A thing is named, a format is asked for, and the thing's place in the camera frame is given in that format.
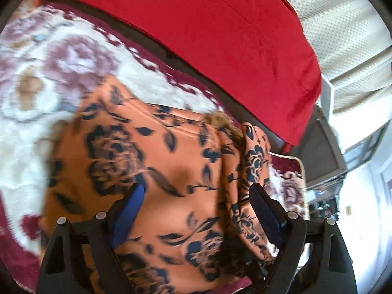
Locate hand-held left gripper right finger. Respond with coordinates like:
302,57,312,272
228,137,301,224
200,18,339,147
249,183,357,294

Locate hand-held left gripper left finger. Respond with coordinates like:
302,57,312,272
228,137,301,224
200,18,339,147
36,183,145,294

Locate orange floral blouse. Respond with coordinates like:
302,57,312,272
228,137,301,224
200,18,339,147
39,76,278,294

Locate dark framed glass panel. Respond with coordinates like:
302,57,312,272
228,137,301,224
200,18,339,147
342,119,391,172

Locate white board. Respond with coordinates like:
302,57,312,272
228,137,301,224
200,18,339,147
319,77,335,114

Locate floral plush blanket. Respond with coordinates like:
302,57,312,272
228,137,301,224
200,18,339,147
0,1,308,294

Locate red cloth-covered cushion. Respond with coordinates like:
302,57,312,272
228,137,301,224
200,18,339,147
46,0,323,147

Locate dotted beige curtain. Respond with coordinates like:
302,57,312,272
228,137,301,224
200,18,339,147
263,0,392,114

